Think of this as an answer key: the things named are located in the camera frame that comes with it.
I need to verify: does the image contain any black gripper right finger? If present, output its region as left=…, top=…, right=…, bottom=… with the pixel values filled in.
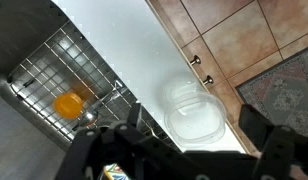
left=238, top=104, right=308, bottom=180

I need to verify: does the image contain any metal spoon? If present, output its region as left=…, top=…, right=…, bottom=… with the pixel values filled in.
left=72, top=87, right=123, bottom=132

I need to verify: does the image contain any patterned floor rug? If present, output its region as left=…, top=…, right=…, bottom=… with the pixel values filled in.
left=235, top=44, right=308, bottom=138

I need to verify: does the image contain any orange plastic cup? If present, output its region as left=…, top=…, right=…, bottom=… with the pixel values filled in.
left=53, top=92, right=84, bottom=120

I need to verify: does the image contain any stainless steel sink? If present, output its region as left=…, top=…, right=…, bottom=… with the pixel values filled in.
left=0, top=0, right=182, bottom=180

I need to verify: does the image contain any clear plastic container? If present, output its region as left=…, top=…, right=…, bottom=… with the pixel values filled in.
left=163, top=79, right=227, bottom=146

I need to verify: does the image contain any steel wire sink grid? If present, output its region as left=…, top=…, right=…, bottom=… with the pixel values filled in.
left=7, top=19, right=182, bottom=153

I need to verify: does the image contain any metal cabinet knob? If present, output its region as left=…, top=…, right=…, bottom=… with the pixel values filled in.
left=202, top=75, right=215, bottom=86
left=189, top=54, right=202, bottom=66

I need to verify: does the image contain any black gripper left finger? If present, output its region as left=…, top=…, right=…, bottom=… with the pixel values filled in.
left=55, top=102, right=195, bottom=180

